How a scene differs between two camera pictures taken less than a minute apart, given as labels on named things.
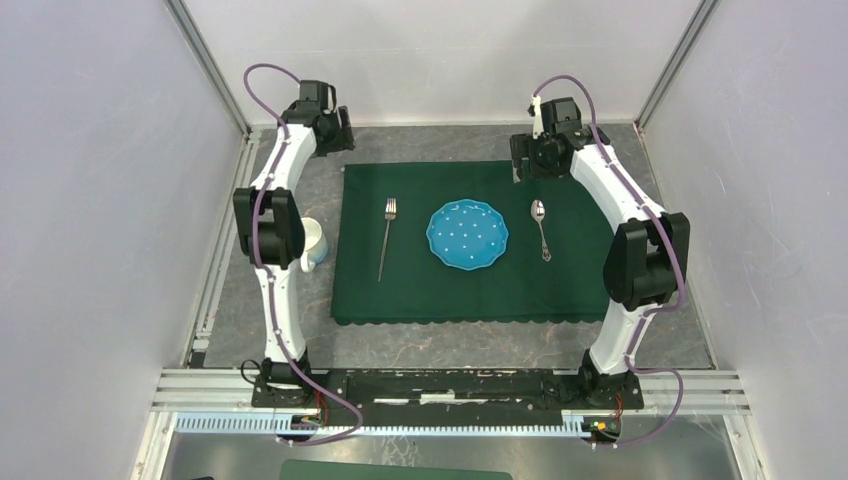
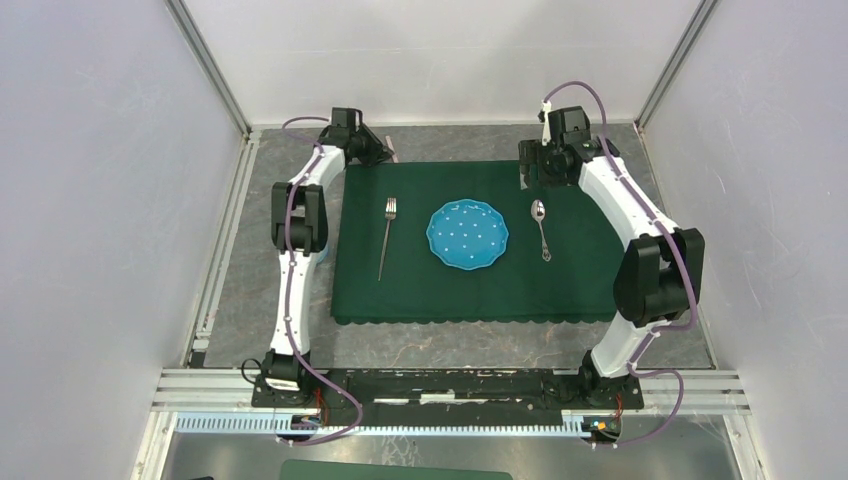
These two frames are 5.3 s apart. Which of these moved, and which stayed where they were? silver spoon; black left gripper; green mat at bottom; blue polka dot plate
Moved: black left gripper
Stayed: green mat at bottom; silver spoon; blue polka dot plate
